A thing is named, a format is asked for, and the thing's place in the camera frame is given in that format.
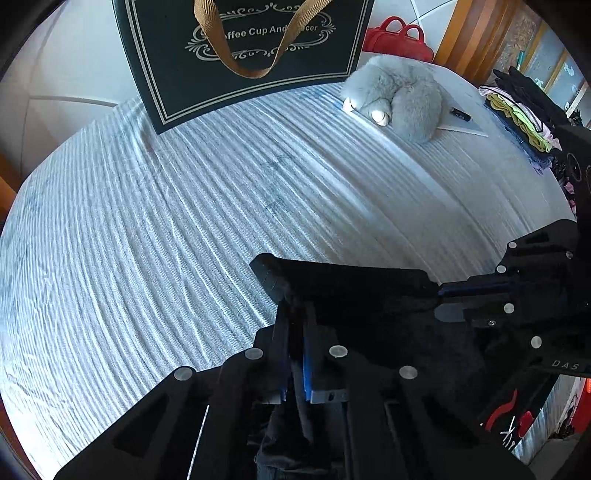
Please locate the black gift bag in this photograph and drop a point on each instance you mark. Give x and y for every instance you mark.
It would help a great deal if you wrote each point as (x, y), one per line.
(161, 69)

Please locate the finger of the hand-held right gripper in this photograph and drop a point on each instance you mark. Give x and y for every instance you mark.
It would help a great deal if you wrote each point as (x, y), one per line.
(531, 258)
(480, 310)

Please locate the wooden door frame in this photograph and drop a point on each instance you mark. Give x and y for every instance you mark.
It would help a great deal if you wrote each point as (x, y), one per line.
(7, 184)

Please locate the black garment with red print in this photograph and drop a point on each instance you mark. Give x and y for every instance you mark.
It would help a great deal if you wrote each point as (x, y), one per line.
(503, 413)

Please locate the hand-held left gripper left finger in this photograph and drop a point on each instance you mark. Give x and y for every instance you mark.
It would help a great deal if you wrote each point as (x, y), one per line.
(282, 369)

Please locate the grey plush toy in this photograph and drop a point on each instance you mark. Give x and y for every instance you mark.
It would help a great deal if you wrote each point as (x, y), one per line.
(406, 101)

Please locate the black marker pen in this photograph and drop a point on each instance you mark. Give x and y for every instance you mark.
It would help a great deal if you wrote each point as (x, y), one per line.
(459, 113)

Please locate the white paper sheet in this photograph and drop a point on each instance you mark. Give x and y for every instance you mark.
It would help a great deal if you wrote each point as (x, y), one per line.
(461, 128)

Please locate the red handbag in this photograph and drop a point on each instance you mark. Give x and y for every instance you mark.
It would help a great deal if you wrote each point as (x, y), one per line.
(392, 44)

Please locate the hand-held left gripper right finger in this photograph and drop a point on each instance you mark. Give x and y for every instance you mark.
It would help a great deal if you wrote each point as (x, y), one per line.
(310, 376)

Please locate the grey striped tablecloth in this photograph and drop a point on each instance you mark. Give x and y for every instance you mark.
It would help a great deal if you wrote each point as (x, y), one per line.
(161, 230)

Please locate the stack of folded clothes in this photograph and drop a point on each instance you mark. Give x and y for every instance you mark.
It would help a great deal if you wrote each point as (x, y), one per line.
(517, 115)

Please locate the wooden cabinet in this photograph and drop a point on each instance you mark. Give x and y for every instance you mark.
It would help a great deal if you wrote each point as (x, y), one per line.
(466, 37)

